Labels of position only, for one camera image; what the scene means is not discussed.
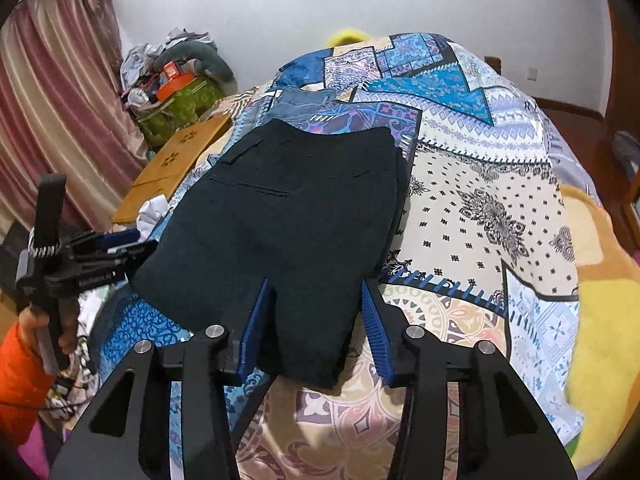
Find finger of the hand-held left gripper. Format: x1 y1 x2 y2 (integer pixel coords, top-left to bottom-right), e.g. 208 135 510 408
102 240 159 281
70 229 141 256

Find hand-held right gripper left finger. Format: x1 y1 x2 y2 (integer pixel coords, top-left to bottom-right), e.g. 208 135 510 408
50 278 275 480

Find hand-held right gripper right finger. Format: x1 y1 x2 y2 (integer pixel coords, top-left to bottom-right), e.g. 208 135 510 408
361 278 577 480

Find black pants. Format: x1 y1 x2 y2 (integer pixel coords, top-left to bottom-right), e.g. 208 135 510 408
130 119 417 392

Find person's left forearm orange sleeve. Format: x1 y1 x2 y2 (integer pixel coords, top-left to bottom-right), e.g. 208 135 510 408
0 320 57 447

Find person's left hand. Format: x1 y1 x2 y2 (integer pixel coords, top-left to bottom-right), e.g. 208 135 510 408
19 307 80 358

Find white crumpled cloth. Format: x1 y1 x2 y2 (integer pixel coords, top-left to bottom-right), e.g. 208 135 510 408
135 194 172 242

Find wooden lap desk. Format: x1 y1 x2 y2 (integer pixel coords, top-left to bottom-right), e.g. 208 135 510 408
110 114 234 225

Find green floral storage bag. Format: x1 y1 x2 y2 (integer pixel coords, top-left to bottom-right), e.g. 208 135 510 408
137 75 224 149

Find orange box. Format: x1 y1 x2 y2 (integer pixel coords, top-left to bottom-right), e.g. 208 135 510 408
155 72 195 101

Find pink striped curtain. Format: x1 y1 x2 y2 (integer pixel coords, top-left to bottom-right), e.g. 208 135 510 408
0 0 147 242

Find blue patterned patchwork blanket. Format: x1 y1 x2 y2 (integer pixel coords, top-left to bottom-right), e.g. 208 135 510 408
94 32 587 480

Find pile of grey clothes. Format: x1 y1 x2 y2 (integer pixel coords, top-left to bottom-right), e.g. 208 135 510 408
121 28 214 92

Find grey curved pillow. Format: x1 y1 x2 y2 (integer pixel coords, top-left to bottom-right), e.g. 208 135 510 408
152 40 237 84

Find blue jeans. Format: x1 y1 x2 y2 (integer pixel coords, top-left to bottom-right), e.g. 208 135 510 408
266 87 347 137

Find yellow fleece blanket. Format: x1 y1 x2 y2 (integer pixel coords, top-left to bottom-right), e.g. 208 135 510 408
559 184 640 472

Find dark cloth on floor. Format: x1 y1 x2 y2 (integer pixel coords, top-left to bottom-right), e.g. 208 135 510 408
612 129 640 172

